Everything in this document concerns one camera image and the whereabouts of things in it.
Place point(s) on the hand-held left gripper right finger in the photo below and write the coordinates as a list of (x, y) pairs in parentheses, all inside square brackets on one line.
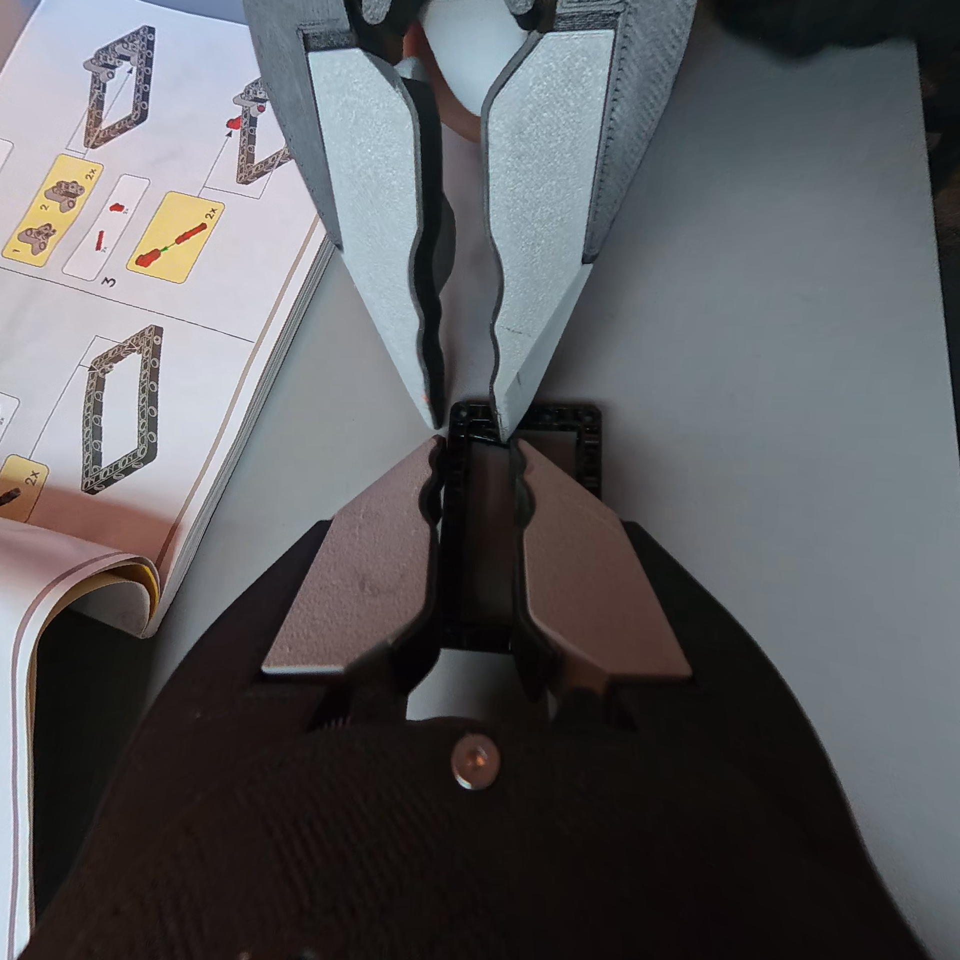
[(592, 585)]

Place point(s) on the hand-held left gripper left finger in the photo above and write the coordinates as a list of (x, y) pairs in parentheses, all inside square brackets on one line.
[(360, 577)]

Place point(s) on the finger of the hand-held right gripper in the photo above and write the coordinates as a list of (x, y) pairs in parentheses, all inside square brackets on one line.
[(540, 187), (367, 187)]

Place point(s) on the black rectangular lego frame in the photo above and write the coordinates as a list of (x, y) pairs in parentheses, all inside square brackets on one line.
[(589, 450)]

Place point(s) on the lego instruction booklet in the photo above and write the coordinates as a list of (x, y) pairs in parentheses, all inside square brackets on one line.
[(187, 360)]

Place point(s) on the person's right hand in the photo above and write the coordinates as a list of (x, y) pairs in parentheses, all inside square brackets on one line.
[(461, 120)]

